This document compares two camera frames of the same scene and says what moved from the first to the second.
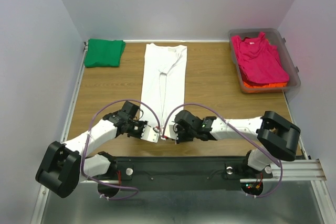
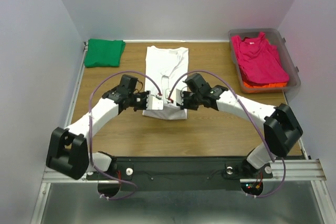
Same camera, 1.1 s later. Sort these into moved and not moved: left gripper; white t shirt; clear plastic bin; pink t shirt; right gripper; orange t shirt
Moved: right gripper; left gripper
Not moved: clear plastic bin; white t shirt; pink t shirt; orange t shirt
